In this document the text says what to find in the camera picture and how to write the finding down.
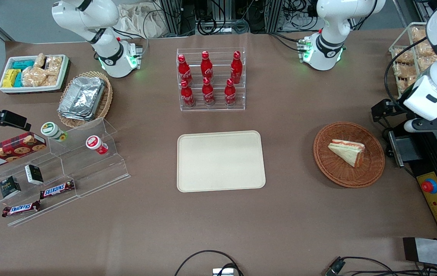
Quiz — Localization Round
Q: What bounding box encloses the triangular packaged sandwich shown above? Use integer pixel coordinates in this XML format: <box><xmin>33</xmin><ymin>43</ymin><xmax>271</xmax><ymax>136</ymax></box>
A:
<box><xmin>328</xmin><ymin>140</ymin><xmax>366</xmax><ymax>168</ymax></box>

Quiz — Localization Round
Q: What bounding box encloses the round brown wicker basket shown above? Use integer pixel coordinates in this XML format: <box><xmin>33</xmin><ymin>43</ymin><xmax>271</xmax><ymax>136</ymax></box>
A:
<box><xmin>313</xmin><ymin>122</ymin><xmax>386</xmax><ymax>189</ymax></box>

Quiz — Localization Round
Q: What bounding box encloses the oval light wicker basket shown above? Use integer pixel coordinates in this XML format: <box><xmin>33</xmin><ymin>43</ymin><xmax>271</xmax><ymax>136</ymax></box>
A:
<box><xmin>58</xmin><ymin>71</ymin><xmax>114</xmax><ymax>129</ymax></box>

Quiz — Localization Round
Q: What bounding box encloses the beige rectangular serving tray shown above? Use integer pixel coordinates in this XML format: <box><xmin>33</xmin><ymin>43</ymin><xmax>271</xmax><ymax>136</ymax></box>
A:
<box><xmin>176</xmin><ymin>130</ymin><xmax>266</xmax><ymax>193</ymax></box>

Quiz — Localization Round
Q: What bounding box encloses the clear bag of pastry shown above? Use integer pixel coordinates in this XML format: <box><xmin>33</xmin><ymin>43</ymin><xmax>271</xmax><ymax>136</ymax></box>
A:
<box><xmin>415</xmin><ymin>40</ymin><xmax>436</xmax><ymax>58</ymax></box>
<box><xmin>394</xmin><ymin>48</ymin><xmax>414</xmax><ymax>64</ymax></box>
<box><xmin>416</xmin><ymin>57</ymin><xmax>435</xmax><ymax>72</ymax></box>
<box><xmin>411</xmin><ymin>27</ymin><xmax>428</xmax><ymax>42</ymax></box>
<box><xmin>393</xmin><ymin>63</ymin><xmax>415</xmax><ymax>77</ymax></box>
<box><xmin>397</xmin><ymin>76</ymin><xmax>418</xmax><ymax>95</ymax></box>

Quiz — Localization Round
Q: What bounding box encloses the red tartan cookie box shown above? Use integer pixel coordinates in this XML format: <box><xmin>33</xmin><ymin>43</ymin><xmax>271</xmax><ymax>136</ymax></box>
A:
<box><xmin>0</xmin><ymin>132</ymin><xmax>47</xmax><ymax>171</ymax></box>

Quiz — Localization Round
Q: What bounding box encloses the white rectangular snack bin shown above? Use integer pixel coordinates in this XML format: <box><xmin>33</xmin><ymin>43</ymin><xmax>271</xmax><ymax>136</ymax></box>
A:
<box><xmin>0</xmin><ymin>54</ymin><xmax>69</xmax><ymax>94</ymax></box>

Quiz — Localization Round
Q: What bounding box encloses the grey metal plate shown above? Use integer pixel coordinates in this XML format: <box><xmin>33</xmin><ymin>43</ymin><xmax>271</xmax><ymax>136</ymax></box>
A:
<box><xmin>387</xmin><ymin>130</ymin><xmax>420</xmax><ymax>168</ymax></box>

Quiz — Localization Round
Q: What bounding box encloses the yellow snack packet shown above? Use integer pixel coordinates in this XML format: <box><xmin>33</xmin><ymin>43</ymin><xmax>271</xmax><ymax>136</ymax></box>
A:
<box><xmin>2</xmin><ymin>69</ymin><xmax>21</xmax><ymax>88</ymax></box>

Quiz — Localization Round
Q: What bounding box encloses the green lid yogurt cup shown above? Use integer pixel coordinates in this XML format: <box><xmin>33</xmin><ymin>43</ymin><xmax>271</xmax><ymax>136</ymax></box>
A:
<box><xmin>41</xmin><ymin>122</ymin><xmax>68</xmax><ymax>143</ymax></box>

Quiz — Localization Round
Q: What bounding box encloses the small black carton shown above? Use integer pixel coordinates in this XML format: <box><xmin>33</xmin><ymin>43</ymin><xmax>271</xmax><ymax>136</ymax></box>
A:
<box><xmin>24</xmin><ymin>164</ymin><xmax>45</xmax><ymax>186</ymax></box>
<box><xmin>0</xmin><ymin>176</ymin><xmax>22</xmax><ymax>199</ymax></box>

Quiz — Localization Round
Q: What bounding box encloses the stack of foil trays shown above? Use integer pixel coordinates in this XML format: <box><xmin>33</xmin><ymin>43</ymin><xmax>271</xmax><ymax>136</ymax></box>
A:
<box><xmin>58</xmin><ymin>76</ymin><xmax>106</xmax><ymax>122</ymax></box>

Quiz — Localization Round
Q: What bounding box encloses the red emergency stop button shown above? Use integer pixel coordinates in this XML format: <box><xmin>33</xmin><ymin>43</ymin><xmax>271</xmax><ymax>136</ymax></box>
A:
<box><xmin>421</xmin><ymin>178</ymin><xmax>437</xmax><ymax>194</ymax></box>

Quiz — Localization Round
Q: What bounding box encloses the brown snickers bar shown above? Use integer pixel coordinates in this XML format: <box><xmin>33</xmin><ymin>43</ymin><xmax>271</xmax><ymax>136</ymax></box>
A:
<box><xmin>40</xmin><ymin>180</ymin><xmax>76</xmax><ymax>199</ymax></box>
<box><xmin>2</xmin><ymin>200</ymin><xmax>42</xmax><ymax>218</ymax></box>

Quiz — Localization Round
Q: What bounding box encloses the red lid yogurt cup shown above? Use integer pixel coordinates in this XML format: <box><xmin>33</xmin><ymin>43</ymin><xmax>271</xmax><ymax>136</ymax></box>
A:
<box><xmin>86</xmin><ymin>135</ymin><xmax>109</xmax><ymax>155</ymax></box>

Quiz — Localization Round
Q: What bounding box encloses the clear acrylic step stand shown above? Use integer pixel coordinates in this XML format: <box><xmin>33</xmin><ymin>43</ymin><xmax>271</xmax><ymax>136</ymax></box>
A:
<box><xmin>0</xmin><ymin>118</ymin><xmax>131</xmax><ymax>227</ymax></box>

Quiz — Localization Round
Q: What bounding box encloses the grey strip with black end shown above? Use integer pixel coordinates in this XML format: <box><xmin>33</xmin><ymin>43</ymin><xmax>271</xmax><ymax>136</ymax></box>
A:
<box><xmin>402</xmin><ymin>237</ymin><xmax>437</xmax><ymax>269</ymax></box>

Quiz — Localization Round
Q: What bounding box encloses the red cola bottle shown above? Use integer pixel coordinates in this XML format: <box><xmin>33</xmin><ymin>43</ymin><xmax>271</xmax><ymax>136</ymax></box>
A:
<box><xmin>202</xmin><ymin>77</ymin><xmax>216</xmax><ymax>107</ymax></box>
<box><xmin>180</xmin><ymin>79</ymin><xmax>196</xmax><ymax>108</ymax></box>
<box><xmin>178</xmin><ymin>54</ymin><xmax>193</xmax><ymax>85</ymax></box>
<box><xmin>230</xmin><ymin>51</ymin><xmax>243</xmax><ymax>84</ymax></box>
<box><xmin>200</xmin><ymin>51</ymin><xmax>214</xmax><ymax>79</ymax></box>
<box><xmin>224</xmin><ymin>78</ymin><xmax>237</xmax><ymax>107</ymax></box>

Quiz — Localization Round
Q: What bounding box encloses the beige cloth bag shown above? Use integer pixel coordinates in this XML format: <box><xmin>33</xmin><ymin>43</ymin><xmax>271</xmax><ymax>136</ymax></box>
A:
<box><xmin>115</xmin><ymin>3</ymin><xmax>166</xmax><ymax>39</ymax></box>

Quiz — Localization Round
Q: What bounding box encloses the clear acrylic bottle rack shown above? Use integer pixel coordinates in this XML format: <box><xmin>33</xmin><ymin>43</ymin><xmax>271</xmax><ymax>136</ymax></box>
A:
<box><xmin>176</xmin><ymin>48</ymin><xmax>246</xmax><ymax>112</ymax></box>

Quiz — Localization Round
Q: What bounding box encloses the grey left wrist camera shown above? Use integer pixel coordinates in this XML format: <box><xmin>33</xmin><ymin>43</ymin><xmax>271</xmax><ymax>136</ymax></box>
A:
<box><xmin>403</xmin><ymin>117</ymin><xmax>437</xmax><ymax>133</ymax></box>

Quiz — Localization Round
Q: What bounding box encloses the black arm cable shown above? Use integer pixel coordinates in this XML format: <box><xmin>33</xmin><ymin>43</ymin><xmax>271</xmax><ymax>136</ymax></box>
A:
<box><xmin>384</xmin><ymin>36</ymin><xmax>428</xmax><ymax>104</ymax></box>

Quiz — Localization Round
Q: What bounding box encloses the white wire rack basket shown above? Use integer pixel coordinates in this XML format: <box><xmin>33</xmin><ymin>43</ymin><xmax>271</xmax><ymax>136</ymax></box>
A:
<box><xmin>389</xmin><ymin>22</ymin><xmax>437</xmax><ymax>97</ymax></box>

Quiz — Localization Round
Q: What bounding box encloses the black cable with plug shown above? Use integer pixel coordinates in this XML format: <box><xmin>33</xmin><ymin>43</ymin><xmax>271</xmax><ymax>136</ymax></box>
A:
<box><xmin>325</xmin><ymin>256</ymin><xmax>437</xmax><ymax>276</ymax></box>

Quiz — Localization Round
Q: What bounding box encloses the black looped cable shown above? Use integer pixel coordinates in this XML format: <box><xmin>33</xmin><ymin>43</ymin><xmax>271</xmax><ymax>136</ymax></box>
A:
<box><xmin>174</xmin><ymin>250</ymin><xmax>244</xmax><ymax>276</ymax></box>

